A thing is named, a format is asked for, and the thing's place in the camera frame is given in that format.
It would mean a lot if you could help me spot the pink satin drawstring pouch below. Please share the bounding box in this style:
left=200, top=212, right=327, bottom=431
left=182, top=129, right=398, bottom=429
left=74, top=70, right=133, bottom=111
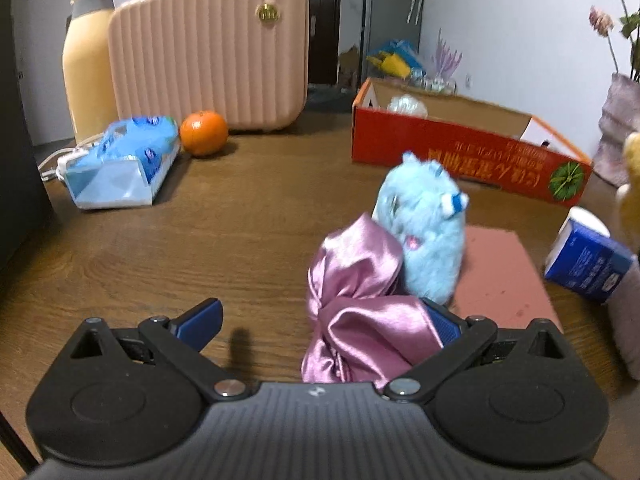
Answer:
left=302, top=214, right=442, bottom=390

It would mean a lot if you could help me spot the yellow white plush toy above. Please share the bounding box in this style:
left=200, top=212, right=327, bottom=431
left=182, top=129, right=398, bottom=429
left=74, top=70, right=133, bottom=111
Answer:
left=616, top=132, right=640, bottom=254

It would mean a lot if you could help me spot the pastel soft ball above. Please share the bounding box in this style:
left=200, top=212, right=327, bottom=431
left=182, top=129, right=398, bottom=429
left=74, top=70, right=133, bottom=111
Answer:
left=386, top=94, right=428, bottom=118

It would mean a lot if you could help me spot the pink layered sponge block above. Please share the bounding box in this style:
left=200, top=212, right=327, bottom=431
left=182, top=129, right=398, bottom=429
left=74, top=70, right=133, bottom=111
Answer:
left=450, top=226, right=561, bottom=328

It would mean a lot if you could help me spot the light blue plush toy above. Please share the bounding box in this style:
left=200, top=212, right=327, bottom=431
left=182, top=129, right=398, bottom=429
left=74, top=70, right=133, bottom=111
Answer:
left=372, top=152, right=469, bottom=304

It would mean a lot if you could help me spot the blue milk carton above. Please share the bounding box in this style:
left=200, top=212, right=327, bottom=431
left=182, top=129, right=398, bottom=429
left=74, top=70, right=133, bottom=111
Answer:
left=544, top=219, right=634, bottom=304

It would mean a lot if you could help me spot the blue tissue pack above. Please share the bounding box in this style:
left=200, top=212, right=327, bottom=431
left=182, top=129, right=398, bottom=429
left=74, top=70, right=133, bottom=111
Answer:
left=56, top=116, right=180, bottom=210

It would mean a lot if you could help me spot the white round lid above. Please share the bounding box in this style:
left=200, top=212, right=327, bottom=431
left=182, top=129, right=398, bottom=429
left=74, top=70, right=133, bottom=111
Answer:
left=567, top=206, right=611, bottom=237

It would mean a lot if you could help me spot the red cardboard fruit box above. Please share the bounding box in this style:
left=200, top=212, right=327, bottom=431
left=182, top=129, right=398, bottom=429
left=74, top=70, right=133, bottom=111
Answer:
left=352, top=78, right=592, bottom=207

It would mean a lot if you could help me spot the orange mandarin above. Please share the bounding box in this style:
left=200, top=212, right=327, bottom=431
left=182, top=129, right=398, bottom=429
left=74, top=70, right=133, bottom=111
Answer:
left=179, top=110, right=229, bottom=157

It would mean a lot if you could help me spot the black paper shopping bag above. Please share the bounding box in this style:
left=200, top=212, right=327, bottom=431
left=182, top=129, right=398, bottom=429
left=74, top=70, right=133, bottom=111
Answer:
left=0, top=0, right=52, bottom=270

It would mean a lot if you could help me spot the purple textured vase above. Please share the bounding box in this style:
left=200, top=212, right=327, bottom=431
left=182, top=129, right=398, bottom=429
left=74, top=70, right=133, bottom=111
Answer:
left=593, top=74, right=639, bottom=188

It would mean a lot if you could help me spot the cream yellow bottle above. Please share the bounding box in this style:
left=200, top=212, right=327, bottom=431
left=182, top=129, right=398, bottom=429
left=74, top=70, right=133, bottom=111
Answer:
left=62, top=0, right=118, bottom=143

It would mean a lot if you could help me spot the pink ribbed cosmetic case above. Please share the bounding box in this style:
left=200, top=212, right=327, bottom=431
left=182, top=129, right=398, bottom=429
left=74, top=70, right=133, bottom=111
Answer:
left=108, top=0, right=309, bottom=131

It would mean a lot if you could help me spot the grey refrigerator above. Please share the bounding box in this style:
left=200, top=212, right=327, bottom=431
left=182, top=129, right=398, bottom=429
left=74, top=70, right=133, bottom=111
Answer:
left=360, top=0, right=423, bottom=81

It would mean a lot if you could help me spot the dark entrance door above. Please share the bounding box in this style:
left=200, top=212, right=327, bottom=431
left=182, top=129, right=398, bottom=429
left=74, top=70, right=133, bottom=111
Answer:
left=308, top=0, right=341, bottom=86

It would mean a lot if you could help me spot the dried pink roses bouquet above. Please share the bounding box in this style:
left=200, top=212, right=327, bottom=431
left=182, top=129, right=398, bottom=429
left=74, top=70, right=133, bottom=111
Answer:
left=588, top=0, right=640, bottom=83

